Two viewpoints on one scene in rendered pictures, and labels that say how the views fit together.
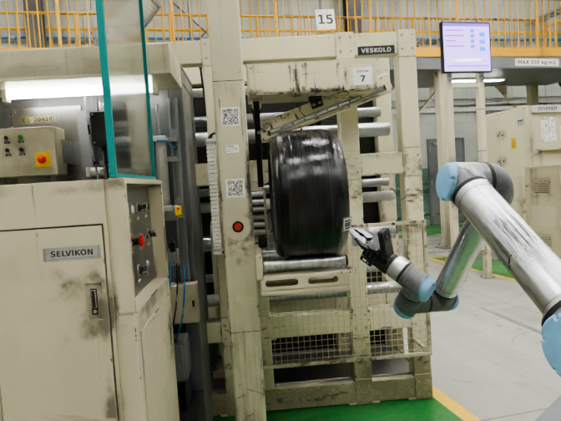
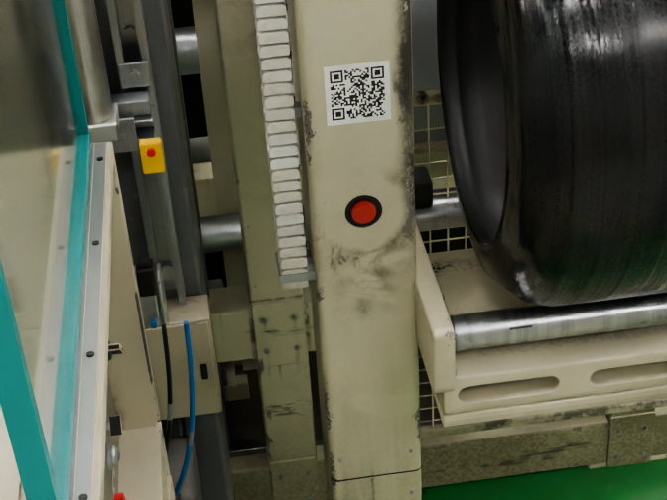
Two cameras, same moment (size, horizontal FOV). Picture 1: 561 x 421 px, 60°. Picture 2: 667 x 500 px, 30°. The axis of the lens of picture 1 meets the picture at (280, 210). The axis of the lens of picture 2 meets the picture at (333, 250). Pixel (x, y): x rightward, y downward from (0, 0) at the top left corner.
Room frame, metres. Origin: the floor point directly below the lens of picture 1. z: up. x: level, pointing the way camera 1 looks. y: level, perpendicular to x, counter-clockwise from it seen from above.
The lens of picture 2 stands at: (0.73, 0.27, 1.86)
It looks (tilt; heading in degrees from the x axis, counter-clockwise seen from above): 34 degrees down; 358
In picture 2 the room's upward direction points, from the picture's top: 4 degrees counter-clockwise
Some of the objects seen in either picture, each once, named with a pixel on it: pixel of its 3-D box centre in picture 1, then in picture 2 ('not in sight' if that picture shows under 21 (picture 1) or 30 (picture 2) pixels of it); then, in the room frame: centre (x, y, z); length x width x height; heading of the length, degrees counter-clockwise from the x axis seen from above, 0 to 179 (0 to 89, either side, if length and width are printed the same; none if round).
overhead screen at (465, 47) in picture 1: (465, 48); not in sight; (5.50, -2.16, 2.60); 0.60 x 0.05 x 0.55; 103
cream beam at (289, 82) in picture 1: (309, 82); not in sight; (2.41, -0.18, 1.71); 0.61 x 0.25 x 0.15; 93
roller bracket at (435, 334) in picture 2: (259, 261); (416, 273); (2.10, 0.11, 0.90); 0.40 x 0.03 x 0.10; 3
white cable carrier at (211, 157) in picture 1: (215, 196); (282, 111); (2.04, 0.27, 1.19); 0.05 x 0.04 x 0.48; 3
